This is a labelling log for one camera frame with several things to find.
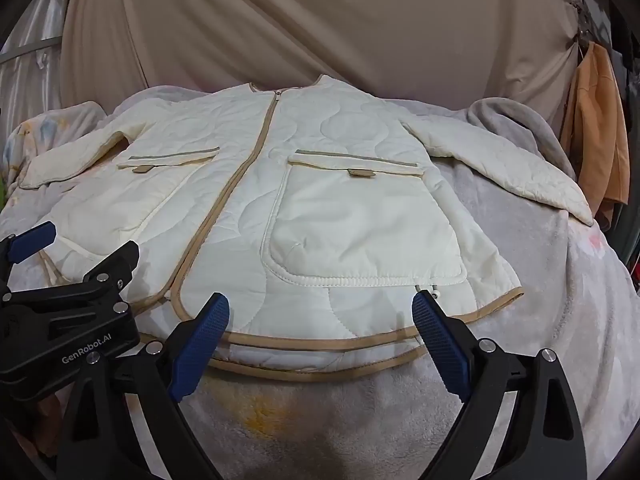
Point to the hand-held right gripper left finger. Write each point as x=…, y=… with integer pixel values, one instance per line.
x=200, y=342

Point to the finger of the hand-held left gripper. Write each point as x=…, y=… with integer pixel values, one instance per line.
x=32, y=242
x=115, y=262

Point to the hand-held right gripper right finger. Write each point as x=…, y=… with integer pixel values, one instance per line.
x=442, y=342

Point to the grey floral fleece blanket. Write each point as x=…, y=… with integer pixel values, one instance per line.
x=350, y=420

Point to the white sheer curtain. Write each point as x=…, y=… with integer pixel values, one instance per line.
x=35, y=80

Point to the orange hanging cloth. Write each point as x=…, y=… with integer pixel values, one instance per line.
x=597, y=125

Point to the beige backdrop cloth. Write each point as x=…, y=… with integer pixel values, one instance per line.
x=300, y=20

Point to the dark metal rack pole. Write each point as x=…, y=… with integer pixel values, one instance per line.
x=627, y=60

